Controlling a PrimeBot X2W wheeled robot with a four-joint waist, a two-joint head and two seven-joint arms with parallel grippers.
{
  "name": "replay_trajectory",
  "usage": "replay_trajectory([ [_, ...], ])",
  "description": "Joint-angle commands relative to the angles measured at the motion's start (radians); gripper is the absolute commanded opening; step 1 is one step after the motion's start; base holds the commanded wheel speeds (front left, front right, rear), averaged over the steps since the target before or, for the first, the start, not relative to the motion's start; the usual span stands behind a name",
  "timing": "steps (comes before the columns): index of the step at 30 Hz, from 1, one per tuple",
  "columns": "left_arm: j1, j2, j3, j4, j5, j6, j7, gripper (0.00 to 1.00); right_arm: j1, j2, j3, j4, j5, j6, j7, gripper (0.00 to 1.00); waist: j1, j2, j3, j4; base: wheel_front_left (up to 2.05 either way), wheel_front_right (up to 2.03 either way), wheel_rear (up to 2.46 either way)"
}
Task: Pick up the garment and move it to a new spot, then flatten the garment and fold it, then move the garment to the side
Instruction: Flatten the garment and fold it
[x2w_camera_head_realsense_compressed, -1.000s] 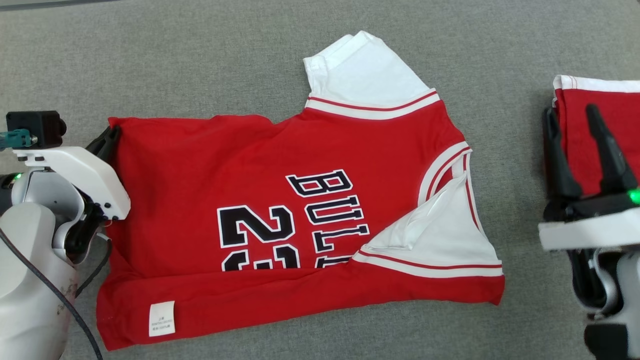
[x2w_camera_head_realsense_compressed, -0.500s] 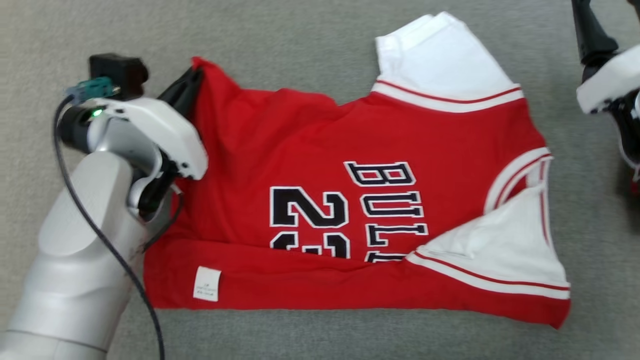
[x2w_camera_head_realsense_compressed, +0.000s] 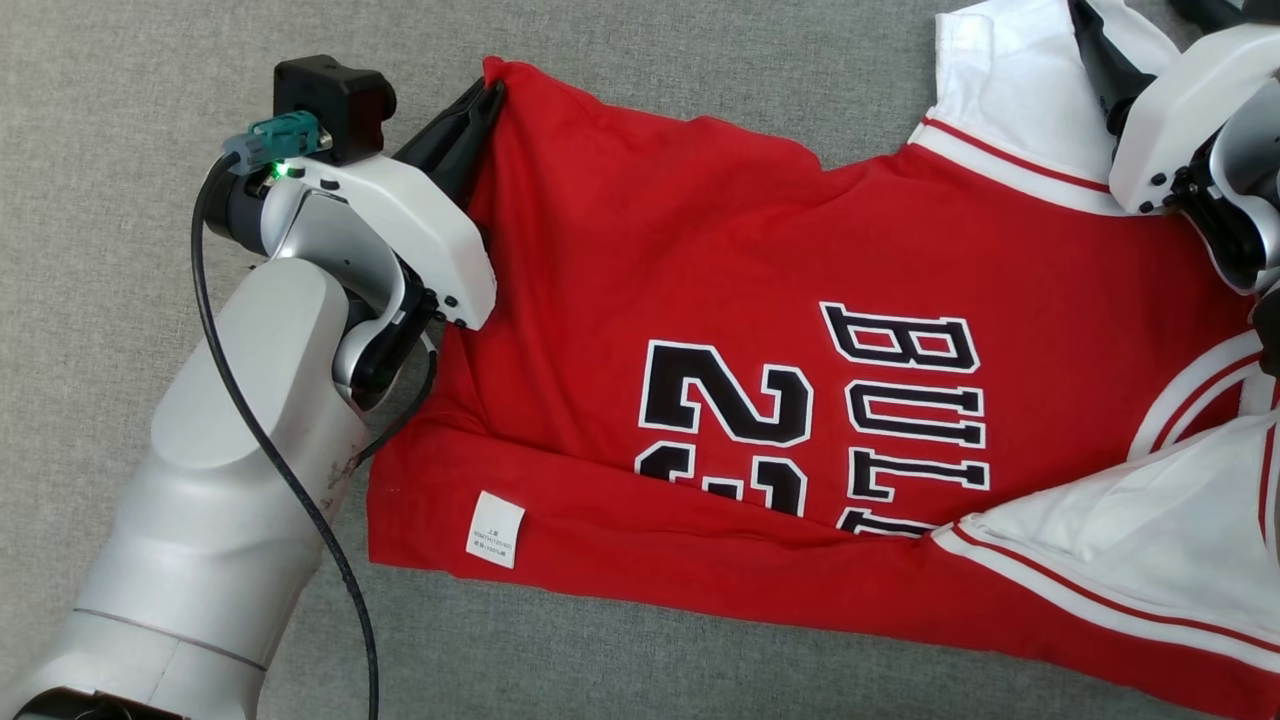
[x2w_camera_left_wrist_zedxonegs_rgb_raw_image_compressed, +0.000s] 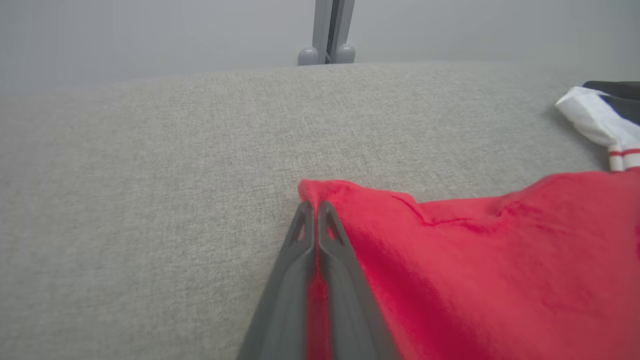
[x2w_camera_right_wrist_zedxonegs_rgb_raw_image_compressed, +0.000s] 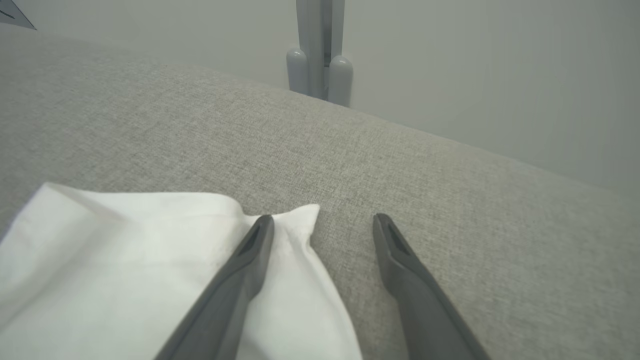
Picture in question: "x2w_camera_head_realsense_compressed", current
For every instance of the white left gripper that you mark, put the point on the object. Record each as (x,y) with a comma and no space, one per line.
(420,220)

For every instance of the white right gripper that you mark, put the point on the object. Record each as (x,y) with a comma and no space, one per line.
(1190,110)

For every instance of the red white basketball jersey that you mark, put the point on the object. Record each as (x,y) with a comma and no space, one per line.
(650,250)

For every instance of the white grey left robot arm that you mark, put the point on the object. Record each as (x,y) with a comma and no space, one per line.
(230,500)

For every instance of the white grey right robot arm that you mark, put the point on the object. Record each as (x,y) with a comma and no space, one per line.
(1240,190)

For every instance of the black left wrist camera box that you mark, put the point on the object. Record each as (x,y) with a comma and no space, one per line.
(330,105)

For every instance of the teal left camera connector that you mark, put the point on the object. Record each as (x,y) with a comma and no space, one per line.
(280,140)

